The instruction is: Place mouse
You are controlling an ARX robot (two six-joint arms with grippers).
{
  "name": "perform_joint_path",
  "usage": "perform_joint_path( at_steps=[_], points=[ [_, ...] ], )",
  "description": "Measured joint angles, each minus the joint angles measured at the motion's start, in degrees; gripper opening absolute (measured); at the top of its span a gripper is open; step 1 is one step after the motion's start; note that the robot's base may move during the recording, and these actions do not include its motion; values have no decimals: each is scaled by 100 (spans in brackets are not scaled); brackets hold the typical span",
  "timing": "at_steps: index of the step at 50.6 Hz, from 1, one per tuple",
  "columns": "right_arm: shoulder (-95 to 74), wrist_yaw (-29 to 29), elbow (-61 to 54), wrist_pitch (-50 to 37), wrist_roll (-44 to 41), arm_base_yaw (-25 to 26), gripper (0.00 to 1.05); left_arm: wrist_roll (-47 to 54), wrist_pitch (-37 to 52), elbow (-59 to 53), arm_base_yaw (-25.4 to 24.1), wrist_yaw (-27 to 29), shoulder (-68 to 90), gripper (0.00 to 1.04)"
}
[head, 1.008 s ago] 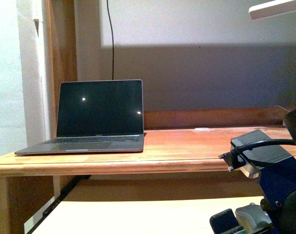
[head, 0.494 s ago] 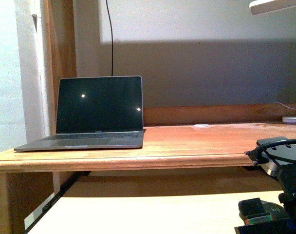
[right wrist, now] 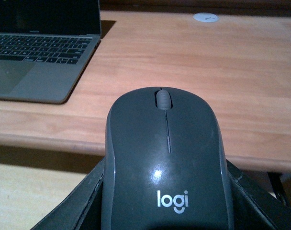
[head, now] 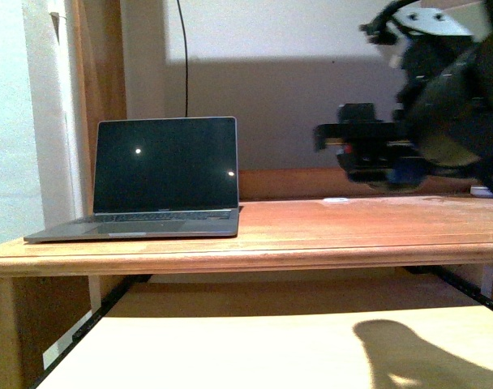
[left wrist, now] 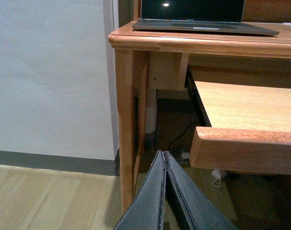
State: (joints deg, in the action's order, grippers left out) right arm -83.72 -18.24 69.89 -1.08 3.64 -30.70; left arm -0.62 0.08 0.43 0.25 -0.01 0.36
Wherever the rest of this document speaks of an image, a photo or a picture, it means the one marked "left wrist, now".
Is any black floor cable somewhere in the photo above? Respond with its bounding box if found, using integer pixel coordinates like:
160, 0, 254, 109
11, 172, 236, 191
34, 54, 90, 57
168, 119, 199, 152

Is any grey open laptop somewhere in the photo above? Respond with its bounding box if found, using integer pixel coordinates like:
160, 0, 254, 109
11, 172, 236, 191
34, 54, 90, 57
133, 0, 279, 35

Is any wooden pull-out keyboard tray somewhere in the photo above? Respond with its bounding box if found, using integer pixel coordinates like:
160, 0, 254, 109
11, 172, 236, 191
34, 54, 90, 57
185, 68, 291, 176

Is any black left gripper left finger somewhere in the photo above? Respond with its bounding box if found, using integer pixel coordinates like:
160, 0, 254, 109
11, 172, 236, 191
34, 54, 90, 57
114, 150, 167, 230

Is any wooden desk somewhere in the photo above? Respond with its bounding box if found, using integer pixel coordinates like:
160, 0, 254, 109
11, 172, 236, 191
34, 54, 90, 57
108, 0, 291, 214

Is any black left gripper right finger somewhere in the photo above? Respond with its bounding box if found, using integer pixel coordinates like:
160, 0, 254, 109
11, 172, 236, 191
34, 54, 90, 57
164, 151, 237, 230

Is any white power adapter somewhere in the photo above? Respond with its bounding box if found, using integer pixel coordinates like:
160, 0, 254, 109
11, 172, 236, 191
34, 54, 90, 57
211, 169, 227, 180

